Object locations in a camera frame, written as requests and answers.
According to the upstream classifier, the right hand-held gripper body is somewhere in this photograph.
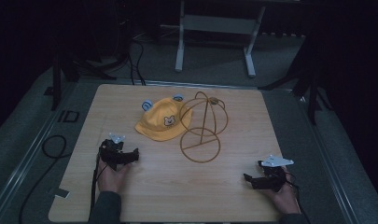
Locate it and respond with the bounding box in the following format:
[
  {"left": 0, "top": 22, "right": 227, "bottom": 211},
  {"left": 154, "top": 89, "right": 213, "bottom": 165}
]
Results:
[{"left": 257, "top": 154, "right": 295, "bottom": 193}]

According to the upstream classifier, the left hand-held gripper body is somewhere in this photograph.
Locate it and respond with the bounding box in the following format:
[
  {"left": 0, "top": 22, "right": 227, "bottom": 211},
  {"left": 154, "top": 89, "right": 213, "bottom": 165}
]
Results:
[{"left": 98, "top": 133, "right": 130, "bottom": 171}]

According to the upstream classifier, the yellow bear print hat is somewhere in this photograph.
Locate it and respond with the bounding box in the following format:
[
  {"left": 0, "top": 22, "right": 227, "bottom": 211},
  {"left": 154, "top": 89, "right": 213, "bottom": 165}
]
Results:
[{"left": 134, "top": 92, "right": 194, "bottom": 143}]

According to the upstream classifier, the golden wire hat stand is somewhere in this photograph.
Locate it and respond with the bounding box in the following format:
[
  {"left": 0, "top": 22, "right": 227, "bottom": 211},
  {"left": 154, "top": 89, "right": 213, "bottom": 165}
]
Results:
[{"left": 178, "top": 91, "right": 230, "bottom": 164}]

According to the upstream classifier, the person's left hand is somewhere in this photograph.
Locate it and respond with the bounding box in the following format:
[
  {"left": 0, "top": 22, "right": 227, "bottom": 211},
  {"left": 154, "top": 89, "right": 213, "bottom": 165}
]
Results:
[{"left": 96, "top": 161, "right": 133, "bottom": 194}]

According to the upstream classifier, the person's right hand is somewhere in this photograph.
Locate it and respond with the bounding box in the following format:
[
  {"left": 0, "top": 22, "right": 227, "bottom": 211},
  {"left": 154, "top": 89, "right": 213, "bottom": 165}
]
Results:
[{"left": 263, "top": 166, "right": 301, "bottom": 216}]

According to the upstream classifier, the black tripod stand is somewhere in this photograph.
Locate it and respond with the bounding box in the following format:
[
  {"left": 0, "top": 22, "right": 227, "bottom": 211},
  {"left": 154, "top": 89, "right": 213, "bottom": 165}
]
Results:
[
  {"left": 50, "top": 43, "right": 119, "bottom": 112},
  {"left": 257, "top": 29, "right": 333, "bottom": 126}
]

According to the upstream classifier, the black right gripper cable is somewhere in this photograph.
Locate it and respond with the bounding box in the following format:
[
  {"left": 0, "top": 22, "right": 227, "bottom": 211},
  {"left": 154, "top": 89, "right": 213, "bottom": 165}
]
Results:
[{"left": 283, "top": 171, "right": 313, "bottom": 224}]

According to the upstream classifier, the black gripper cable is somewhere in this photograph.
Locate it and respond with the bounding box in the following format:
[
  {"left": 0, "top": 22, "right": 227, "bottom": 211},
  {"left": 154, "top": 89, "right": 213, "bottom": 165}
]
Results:
[
  {"left": 283, "top": 171, "right": 313, "bottom": 224},
  {"left": 89, "top": 154, "right": 109, "bottom": 224}
]

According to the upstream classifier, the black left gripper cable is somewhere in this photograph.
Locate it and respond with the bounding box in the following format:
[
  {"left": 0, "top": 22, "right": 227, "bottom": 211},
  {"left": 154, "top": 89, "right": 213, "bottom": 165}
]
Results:
[{"left": 89, "top": 154, "right": 109, "bottom": 224}]

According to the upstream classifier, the long black floor cable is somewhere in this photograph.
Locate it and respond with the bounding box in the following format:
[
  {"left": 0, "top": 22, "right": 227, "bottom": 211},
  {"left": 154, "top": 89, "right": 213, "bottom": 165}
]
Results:
[{"left": 18, "top": 133, "right": 68, "bottom": 224}]

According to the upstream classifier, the black cable bundle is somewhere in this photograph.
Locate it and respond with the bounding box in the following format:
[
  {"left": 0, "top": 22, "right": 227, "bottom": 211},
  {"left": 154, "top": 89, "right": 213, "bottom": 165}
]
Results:
[{"left": 126, "top": 36, "right": 147, "bottom": 87}]

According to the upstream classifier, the white metal table frame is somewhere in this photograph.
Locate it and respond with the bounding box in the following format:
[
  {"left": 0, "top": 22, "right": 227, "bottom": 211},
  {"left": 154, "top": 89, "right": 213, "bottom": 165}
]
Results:
[{"left": 175, "top": 0, "right": 267, "bottom": 78}]

